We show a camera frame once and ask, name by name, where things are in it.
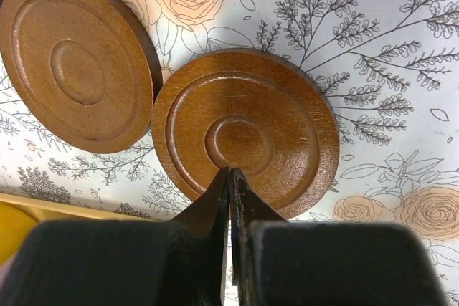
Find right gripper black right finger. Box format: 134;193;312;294
229;168;445;305

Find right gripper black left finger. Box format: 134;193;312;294
1;168;230;305

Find dark brown wooden coaster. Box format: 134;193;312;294
1;0;162;153
152;48;339;219

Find yellow glass cup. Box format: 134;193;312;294
0;204;37;264

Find yellow plastic tray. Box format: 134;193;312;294
0;192;151;267

